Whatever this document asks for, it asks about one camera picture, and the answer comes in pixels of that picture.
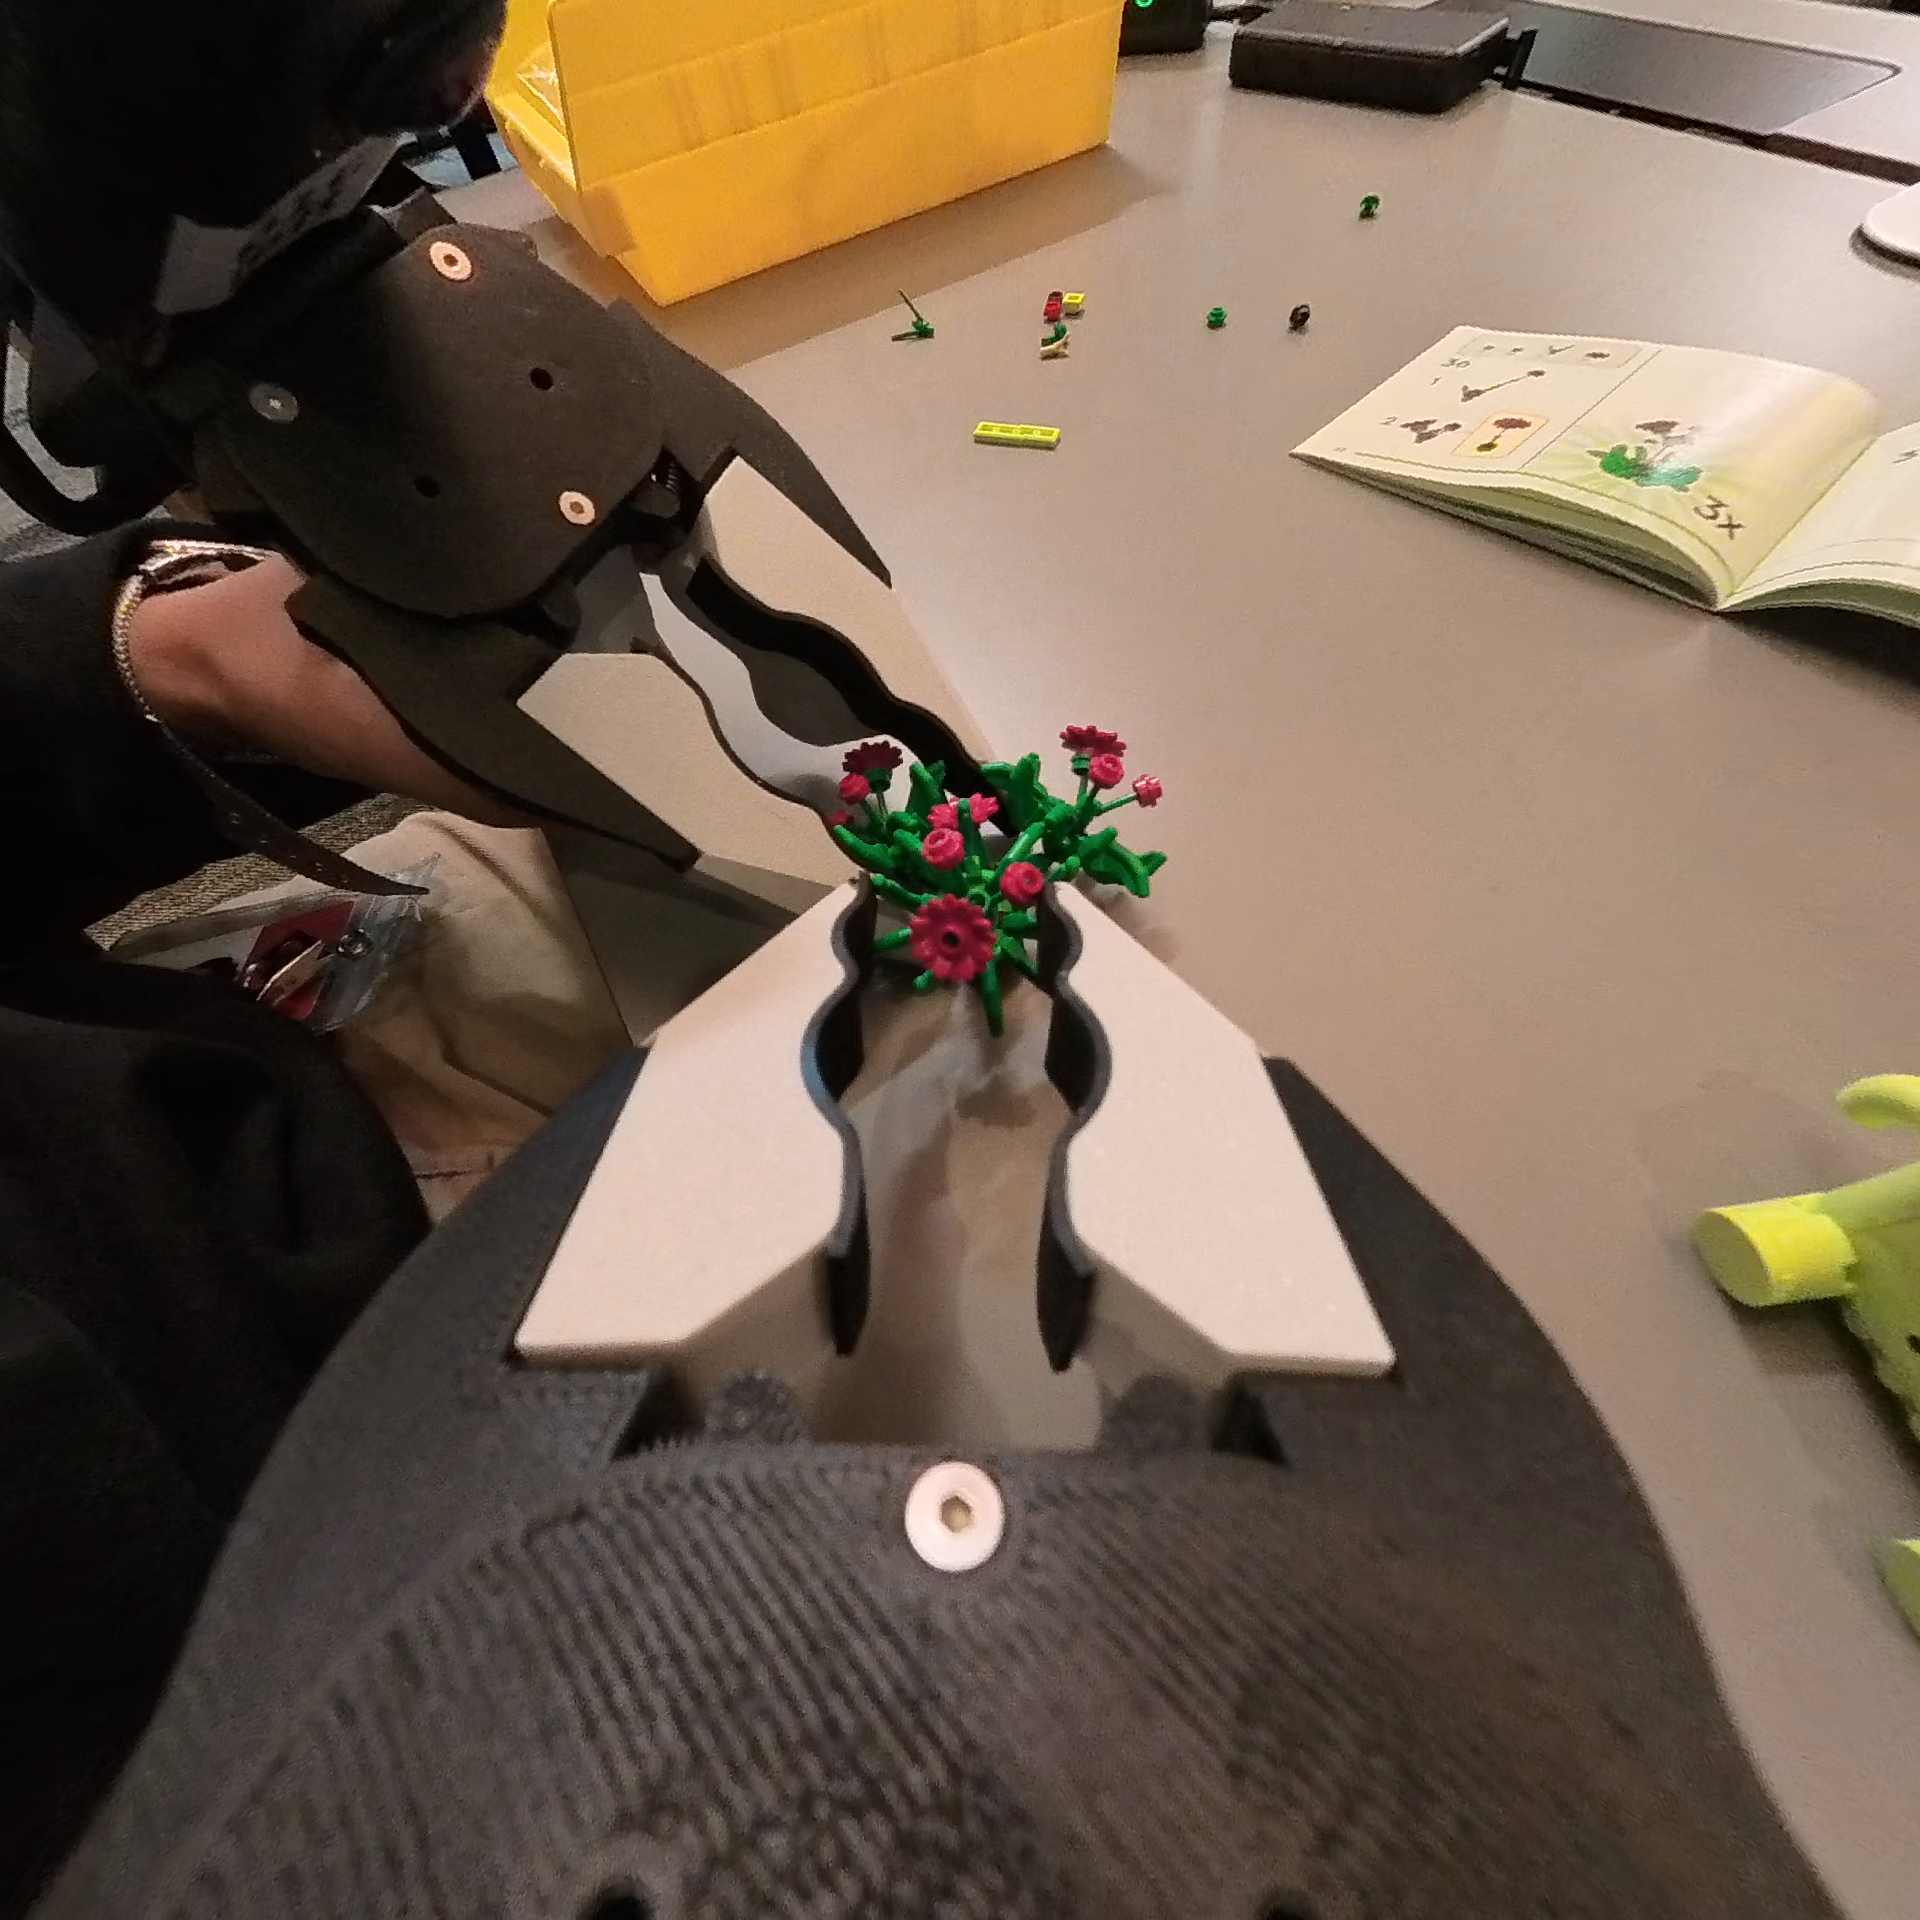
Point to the black device green light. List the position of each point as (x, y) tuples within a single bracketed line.
[(1161, 25)]

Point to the green toy stem piece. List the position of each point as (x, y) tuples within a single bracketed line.
[(913, 326)]

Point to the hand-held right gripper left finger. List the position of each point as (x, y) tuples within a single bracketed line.
[(703, 1167)]

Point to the person's left hand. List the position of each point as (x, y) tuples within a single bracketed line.
[(256, 678)]

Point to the toy flower plant brown base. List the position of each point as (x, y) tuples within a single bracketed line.
[(1033, 821)]

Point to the clear bag with red card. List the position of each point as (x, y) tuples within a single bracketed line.
[(285, 959)]

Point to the open instruction booklet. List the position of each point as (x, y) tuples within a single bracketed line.
[(1616, 452)]

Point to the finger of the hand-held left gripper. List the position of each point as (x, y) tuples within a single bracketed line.
[(617, 711), (818, 576)]

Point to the black flat box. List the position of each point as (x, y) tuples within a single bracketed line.
[(1366, 57)]

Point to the yellow plastic bin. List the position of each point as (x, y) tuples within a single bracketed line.
[(840, 137)]

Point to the person's left forearm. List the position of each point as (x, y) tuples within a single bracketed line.
[(60, 678)]

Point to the lime green flat brick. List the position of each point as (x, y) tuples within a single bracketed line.
[(1018, 438)]

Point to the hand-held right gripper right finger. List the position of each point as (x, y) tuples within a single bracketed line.
[(1210, 1204)]

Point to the lime green toy planter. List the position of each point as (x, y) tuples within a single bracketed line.
[(1879, 1246)]

